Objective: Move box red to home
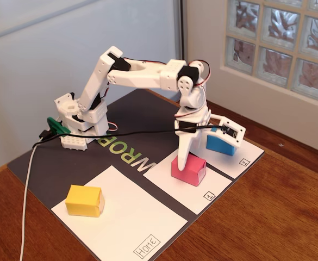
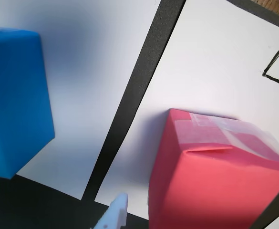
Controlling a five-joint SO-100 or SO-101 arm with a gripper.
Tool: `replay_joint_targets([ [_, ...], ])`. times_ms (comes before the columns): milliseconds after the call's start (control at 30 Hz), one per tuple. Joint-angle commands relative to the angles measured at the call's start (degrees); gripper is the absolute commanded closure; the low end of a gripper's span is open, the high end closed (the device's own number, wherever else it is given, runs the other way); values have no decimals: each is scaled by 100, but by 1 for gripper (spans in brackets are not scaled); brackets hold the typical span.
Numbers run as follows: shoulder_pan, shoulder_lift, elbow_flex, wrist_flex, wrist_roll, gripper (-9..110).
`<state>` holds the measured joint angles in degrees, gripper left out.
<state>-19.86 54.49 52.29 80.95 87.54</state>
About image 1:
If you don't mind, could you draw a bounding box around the yellow paper box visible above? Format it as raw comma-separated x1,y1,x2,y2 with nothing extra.
65,184,105,218

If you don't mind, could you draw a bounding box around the blue paper box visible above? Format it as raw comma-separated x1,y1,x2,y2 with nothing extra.
205,126,240,157

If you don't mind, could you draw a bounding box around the white paper marked 2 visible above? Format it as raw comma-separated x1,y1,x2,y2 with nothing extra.
179,123,265,179

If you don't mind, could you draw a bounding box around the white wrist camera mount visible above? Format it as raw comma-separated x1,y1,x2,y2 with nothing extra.
207,114,246,149

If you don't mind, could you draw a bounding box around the dark mat with WRO print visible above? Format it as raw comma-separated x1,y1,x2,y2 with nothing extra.
7,86,265,261

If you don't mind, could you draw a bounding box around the white paper marked HOME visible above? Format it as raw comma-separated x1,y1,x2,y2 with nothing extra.
51,165,189,261

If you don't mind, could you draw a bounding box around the frosted white door panel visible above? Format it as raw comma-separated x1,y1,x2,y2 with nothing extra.
0,0,183,175

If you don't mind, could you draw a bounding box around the grey metal door frame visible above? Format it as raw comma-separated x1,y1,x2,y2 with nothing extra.
172,0,188,101

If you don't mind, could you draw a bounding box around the white paper marked 1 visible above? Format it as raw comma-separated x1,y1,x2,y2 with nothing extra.
142,148,233,215

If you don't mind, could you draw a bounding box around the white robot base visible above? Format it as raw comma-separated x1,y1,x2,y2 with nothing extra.
54,92,109,152

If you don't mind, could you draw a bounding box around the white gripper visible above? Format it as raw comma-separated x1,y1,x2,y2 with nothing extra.
174,106,211,172

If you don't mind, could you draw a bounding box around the red paper box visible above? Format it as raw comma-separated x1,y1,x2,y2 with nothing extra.
171,153,207,188

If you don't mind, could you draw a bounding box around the glass block window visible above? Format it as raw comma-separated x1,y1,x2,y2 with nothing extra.
225,0,318,105

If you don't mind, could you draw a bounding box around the white cable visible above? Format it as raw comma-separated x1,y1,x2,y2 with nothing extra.
18,145,39,261

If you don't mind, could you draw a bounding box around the black cable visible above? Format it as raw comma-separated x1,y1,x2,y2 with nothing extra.
31,124,230,150

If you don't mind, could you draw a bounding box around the green clamp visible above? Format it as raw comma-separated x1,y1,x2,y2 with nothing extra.
46,116,72,136

